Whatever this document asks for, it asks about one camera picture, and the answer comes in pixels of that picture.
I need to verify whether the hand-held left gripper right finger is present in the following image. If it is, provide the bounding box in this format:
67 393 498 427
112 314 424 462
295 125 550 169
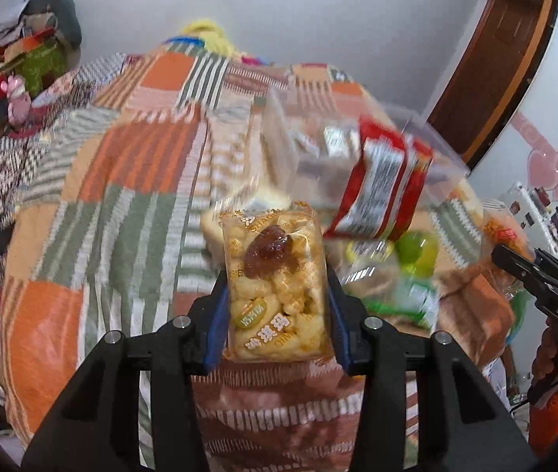
324 256 539 472

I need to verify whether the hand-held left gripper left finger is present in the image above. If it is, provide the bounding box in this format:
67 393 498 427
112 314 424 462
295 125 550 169
20 268 231 472

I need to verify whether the yellow puffed rice snack packet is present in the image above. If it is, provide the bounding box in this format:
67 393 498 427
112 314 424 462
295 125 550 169
219 201 337 363

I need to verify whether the red snack packet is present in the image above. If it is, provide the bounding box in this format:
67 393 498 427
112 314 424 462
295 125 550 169
322 115 435 243

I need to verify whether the clear plastic storage box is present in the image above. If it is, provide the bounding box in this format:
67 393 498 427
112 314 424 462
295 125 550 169
258 86 471 213

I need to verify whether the brown bread packet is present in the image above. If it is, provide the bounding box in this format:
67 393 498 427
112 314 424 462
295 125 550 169
436 236 518 350

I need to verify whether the group of fridge magnets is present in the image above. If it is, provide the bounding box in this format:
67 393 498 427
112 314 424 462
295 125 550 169
505 182 558 256

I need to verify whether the pale yellow snack packet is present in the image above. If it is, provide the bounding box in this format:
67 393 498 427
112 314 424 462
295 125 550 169
199 192 240 269

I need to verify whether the green snack packet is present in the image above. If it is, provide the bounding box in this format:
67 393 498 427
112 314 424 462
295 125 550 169
342 230 443 331

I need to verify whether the pink heart sticker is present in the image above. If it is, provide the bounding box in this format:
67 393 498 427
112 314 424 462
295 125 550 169
526 149 558 206

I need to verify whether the white refrigerator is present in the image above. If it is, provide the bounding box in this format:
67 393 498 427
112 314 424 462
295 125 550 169
466 2 558 276

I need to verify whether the orange green patchwork blanket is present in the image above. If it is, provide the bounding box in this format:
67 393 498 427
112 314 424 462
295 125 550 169
0 42 520 472

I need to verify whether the small silver snack packet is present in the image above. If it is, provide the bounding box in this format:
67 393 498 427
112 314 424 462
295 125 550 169
322 125 361 158

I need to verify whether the brown wooden door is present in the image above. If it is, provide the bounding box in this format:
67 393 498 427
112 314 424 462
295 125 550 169
425 0 558 170

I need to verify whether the yellow cloth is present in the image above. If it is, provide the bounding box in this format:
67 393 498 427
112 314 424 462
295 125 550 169
179 18 236 56

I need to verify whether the pink plush toy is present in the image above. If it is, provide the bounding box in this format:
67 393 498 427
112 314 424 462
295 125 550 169
2 75 33 126

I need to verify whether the pile of clothes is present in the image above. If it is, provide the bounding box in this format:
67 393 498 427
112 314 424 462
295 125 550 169
0 0 84 67

